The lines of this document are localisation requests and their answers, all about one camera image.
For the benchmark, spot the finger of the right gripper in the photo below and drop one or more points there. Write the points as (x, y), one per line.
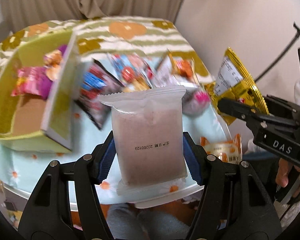
(250, 115)

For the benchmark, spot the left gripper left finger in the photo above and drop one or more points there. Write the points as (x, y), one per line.
(64, 203)

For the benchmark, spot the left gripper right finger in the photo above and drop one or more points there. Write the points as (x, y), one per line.
(234, 204)

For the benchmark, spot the yellow gold snack bag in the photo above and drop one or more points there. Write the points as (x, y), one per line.
(236, 83)

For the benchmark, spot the translucent white cake packet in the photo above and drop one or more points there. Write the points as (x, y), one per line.
(148, 134)

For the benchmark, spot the pink snack bag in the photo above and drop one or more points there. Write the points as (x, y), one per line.
(32, 80)

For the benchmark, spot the purple braised pork chips bag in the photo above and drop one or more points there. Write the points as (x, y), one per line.
(52, 62)

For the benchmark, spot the person's right hand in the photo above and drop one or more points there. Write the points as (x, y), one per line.
(282, 175)

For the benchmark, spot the orange white bread packet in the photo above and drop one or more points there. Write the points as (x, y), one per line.
(228, 151)

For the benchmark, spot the green cardboard box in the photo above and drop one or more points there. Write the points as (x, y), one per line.
(27, 122)

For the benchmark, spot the red white snack packet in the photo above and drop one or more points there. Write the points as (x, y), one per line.
(132, 71)

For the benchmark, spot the black red blue snack bag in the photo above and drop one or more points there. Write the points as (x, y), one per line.
(97, 81)

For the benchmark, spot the striped floral quilt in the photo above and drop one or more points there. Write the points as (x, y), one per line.
(121, 34)

